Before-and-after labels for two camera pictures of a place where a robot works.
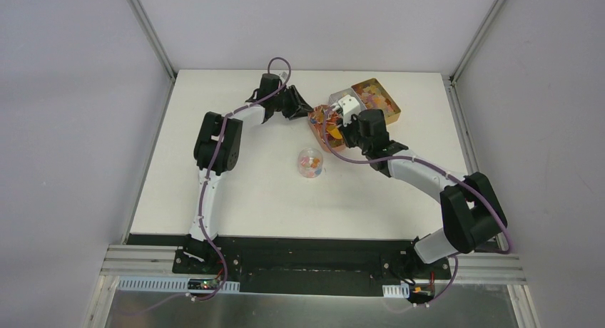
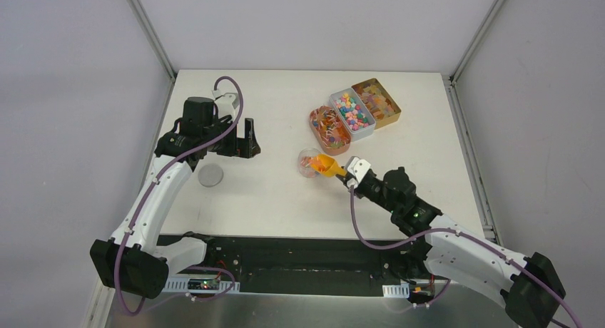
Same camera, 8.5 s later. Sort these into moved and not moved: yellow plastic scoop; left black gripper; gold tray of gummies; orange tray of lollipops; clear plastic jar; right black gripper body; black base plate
Moved: yellow plastic scoop; left black gripper; right black gripper body
Not moved: orange tray of lollipops; clear plastic jar; black base plate; gold tray of gummies
